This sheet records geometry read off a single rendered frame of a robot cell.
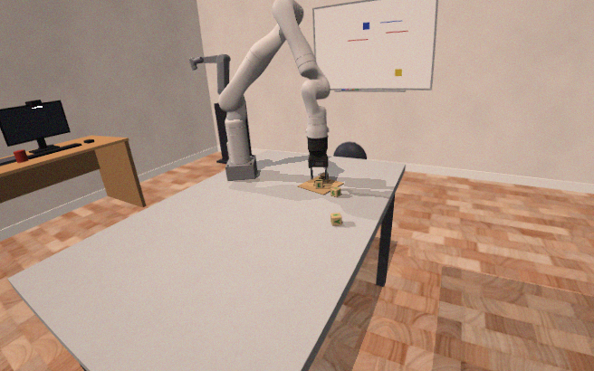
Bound tan flat mat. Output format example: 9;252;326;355
297;176;344;195

